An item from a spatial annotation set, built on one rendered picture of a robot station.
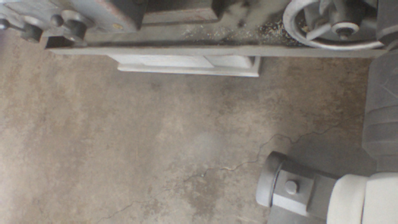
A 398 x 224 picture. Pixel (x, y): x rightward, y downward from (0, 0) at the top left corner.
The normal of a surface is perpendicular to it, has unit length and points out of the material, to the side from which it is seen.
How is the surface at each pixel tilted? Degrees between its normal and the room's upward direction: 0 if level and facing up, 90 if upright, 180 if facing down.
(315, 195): 0
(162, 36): 0
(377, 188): 12
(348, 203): 23
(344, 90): 0
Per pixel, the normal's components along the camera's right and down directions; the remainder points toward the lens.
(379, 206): -0.60, -0.26
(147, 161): -0.43, -0.24
